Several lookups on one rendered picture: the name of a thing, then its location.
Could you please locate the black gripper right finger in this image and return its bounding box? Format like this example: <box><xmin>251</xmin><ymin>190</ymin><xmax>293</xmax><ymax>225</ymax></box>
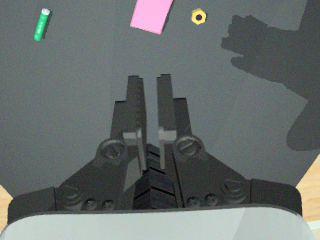
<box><xmin>157</xmin><ymin>74</ymin><xmax>303</xmax><ymax>217</ymax></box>

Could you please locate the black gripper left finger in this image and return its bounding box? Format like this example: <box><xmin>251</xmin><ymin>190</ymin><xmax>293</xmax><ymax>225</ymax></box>
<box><xmin>7</xmin><ymin>76</ymin><xmax>147</xmax><ymax>224</ymax></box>

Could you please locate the yellow hex nut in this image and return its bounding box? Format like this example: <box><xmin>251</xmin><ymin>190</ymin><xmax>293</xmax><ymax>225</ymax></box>
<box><xmin>191</xmin><ymin>8</ymin><xmax>206</xmax><ymax>24</ymax></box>

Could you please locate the green battery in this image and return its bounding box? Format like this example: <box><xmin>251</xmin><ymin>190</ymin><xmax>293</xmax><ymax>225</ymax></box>
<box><xmin>34</xmin><ymin>9</ymin><xmax>50</xmax><ymax>41</ymax></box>

